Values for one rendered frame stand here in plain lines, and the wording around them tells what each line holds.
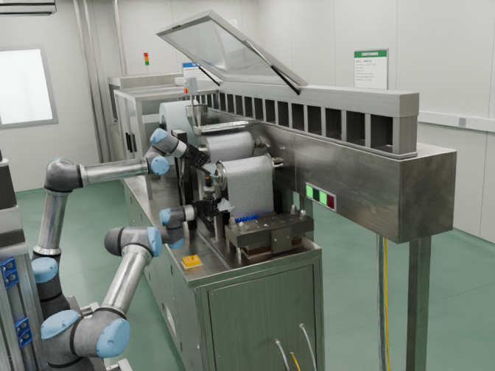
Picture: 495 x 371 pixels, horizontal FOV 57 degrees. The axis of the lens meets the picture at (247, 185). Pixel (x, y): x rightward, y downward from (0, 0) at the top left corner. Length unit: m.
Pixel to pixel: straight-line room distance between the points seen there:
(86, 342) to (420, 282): 1.22
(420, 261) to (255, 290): 0.74
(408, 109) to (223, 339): 1.30
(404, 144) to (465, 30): 3.04
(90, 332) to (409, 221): 1.10
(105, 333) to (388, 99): 1.16
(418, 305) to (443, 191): 0.48
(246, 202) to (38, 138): 5.69
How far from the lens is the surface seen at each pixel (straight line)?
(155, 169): 1.95
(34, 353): 1.91
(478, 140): 4.52
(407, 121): 1.60
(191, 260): 2.14
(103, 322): 1.56
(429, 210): 1.73
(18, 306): 1.80
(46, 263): 2.08
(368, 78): 5.60
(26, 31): 7.61
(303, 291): 2.28
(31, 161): 7.72
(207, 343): 2.19
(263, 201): 2.30
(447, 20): 4.73
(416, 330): 2.03
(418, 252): 1.87
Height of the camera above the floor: 1.81
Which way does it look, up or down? 16 degrees down
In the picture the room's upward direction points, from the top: 4 degrees counter-clockwise
